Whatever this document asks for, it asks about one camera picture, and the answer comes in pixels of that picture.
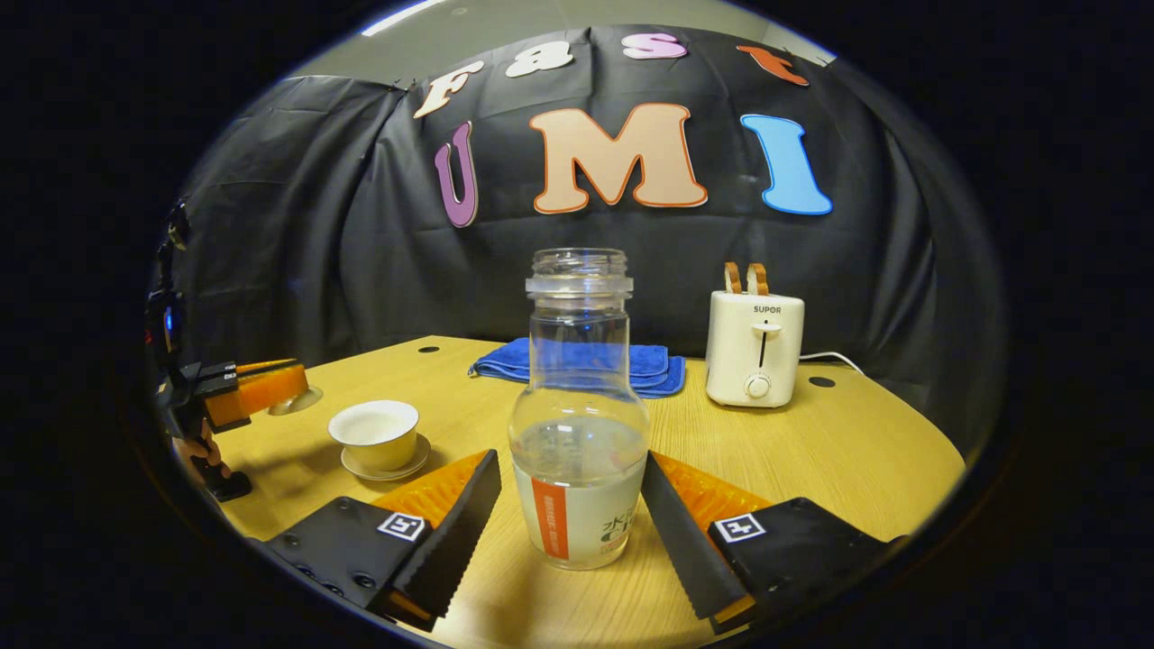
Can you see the toast slice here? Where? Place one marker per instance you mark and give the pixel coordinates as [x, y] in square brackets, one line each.
[758, 279]
[733, 278]

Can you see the ceiling light panel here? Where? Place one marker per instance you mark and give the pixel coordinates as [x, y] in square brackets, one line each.
[397, 16]

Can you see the white toaster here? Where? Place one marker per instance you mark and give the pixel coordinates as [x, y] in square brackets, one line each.
[753, 361]

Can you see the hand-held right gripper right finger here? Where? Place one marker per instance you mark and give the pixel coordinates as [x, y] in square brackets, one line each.
[685, 541]

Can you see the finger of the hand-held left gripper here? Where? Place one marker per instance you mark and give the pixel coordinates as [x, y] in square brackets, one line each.
[212, 370]
[270, 389]

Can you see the white teacup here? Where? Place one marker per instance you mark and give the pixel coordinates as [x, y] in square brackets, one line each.
[374, 446]

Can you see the clear water bottle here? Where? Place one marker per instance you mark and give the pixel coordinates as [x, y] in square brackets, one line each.
[577, 505]

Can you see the black backdrop cloth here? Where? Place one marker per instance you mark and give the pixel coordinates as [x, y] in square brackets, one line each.
[361, 270]

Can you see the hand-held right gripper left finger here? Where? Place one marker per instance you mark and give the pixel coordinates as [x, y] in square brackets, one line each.
[451, 550]

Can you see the beige teacup lid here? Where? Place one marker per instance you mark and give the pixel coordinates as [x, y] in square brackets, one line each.
[302, 403]

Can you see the folded blue towel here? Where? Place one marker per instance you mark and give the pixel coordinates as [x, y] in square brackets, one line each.
[658, 370]

